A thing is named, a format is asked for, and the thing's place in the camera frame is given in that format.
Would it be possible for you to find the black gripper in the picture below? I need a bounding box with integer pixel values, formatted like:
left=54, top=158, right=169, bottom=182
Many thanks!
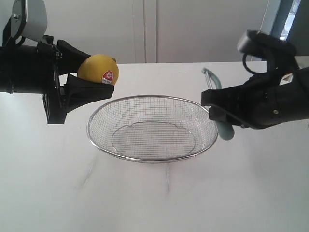
left=201, top=72, right=290, bottom=129

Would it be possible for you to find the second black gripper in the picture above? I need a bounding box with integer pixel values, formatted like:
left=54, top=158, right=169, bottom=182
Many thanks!
left=37, top=35, right=114, bottom=124

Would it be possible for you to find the yellow lemon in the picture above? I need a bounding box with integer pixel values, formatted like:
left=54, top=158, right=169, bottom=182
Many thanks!
left=77, top=54, right=119, bottom=86

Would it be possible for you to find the teal handled peeler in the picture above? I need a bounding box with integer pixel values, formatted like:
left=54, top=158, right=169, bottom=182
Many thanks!
left=202, top=68, right=235, bottom=141

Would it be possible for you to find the second dark Piper robot arm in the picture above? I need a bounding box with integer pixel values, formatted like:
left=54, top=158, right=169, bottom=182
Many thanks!
left=0, top=36, right=114, bottom=124

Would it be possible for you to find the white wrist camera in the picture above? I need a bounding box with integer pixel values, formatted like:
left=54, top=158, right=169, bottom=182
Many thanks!
left=2, top=0, right=48, bottom=47

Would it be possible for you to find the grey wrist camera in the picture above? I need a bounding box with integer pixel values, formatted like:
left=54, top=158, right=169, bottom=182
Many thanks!
left=237, top=30, right=297, bottom=59

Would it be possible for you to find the steel wire mesh basket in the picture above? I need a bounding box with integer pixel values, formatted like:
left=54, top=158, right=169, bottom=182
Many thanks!
left=87, top=95, right=218, bottom=163

